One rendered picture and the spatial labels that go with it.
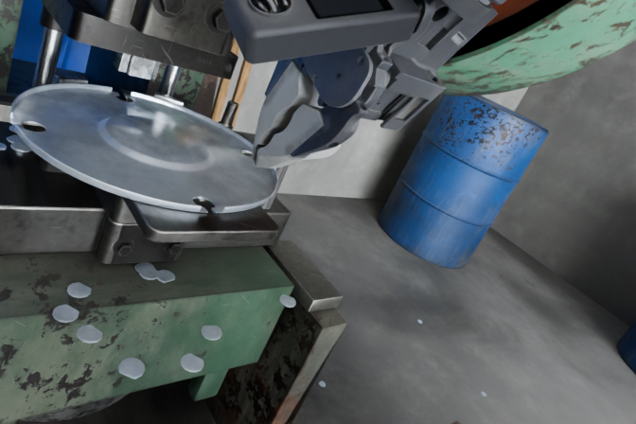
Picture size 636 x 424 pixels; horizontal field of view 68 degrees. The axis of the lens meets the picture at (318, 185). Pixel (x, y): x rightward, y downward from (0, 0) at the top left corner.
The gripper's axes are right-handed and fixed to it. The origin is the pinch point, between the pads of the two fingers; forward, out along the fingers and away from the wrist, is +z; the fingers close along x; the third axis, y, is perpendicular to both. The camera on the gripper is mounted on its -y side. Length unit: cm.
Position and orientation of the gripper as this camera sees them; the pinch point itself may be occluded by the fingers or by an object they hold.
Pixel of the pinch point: (257, 153)
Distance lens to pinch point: 40.2
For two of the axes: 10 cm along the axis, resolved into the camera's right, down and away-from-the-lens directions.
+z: -6.1, 5.6, 5.6
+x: -3.9, -8.3, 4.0
